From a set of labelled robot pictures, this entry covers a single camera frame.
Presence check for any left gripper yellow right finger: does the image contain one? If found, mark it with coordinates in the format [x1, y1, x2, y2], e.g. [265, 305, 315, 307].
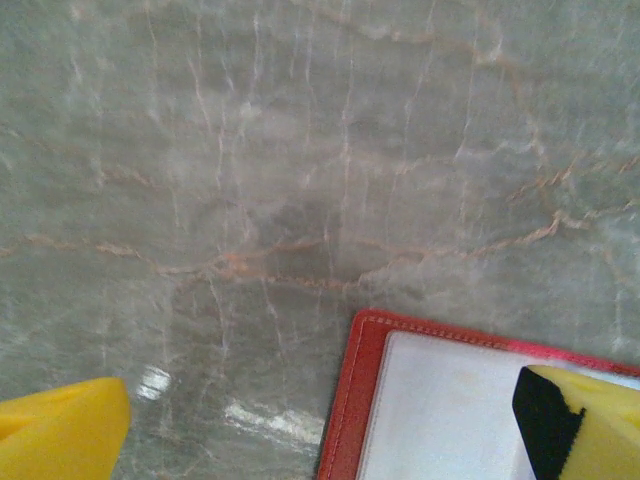
[512, 364, 640, 480]

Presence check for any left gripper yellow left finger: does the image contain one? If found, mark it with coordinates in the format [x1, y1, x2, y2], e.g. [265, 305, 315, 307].
[0, 376, 132, 480]

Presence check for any red leather card holder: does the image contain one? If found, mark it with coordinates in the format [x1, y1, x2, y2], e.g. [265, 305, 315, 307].
[315, 308, 640, 480]

